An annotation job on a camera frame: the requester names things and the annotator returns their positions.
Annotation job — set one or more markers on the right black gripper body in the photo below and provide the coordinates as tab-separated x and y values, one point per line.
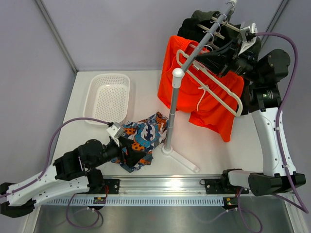
242	65

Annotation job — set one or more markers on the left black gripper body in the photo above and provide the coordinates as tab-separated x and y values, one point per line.
112	151

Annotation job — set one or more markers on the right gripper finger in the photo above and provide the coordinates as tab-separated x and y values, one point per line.
228	49
217	64

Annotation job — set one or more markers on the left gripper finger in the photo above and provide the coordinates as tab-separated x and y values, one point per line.
133	157
125	144

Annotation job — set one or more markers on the patterned blue orange shorts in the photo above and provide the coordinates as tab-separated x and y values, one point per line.
146	135

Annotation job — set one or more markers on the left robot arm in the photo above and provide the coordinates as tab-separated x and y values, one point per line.
73	173

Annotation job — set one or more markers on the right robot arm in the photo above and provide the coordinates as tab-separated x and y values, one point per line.
262	99

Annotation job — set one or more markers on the dark green shorts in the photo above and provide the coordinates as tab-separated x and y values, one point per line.
204	18

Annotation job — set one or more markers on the hanger of black shorts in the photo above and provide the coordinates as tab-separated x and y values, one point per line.
214	38

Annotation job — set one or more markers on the hanger of green shorts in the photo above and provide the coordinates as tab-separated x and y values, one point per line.
225	22

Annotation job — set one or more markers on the grey clothes rack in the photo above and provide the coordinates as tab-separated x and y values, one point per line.
178	74

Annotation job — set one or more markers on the white perforated basket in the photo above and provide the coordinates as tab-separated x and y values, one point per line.
107	99

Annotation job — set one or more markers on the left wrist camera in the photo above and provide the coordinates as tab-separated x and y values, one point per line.
115	131

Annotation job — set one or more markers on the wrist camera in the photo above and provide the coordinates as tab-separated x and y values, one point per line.
115	131
247	35

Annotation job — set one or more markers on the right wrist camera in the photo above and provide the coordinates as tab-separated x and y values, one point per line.
247	35

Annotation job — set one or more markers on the white slotted cable duct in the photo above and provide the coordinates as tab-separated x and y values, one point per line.
138	201

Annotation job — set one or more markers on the aluminium mounting rail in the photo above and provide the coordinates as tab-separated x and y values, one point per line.
155	185

